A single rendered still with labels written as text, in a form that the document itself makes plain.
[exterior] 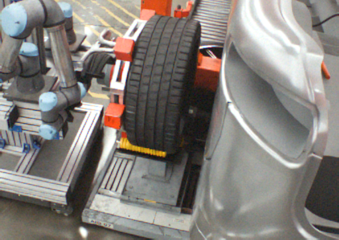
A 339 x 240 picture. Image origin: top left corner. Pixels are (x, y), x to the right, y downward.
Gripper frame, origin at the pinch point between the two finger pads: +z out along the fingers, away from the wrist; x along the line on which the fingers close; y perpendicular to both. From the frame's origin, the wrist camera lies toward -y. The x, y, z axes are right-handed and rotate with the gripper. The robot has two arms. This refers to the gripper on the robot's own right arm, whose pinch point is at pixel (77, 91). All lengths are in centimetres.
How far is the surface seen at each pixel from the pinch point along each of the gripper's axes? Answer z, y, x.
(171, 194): 1, -60, -52
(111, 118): -18.9, 4.1, -24.1
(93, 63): -1.2, 18.4, -9.6
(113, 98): -9.9, 7.8, -22.0
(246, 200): -80, 40, -78
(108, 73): 11.2, 5.9, -12.3
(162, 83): -9.9, 20.0, -43.1
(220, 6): 278, -57, -52
